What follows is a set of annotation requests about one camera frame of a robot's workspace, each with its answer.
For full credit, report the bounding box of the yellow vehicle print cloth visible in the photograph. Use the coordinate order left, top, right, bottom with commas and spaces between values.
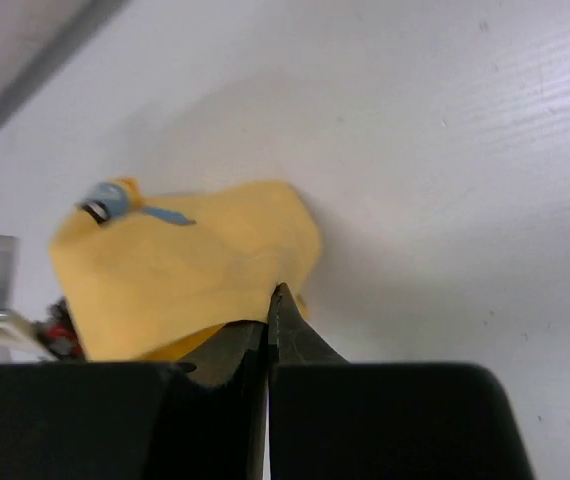
50, 177, 322, 361

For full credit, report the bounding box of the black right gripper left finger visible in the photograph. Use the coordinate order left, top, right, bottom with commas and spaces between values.
157, 321, 267, 479

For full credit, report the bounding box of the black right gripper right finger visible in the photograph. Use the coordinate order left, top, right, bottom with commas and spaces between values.
267, 283, 346, 479

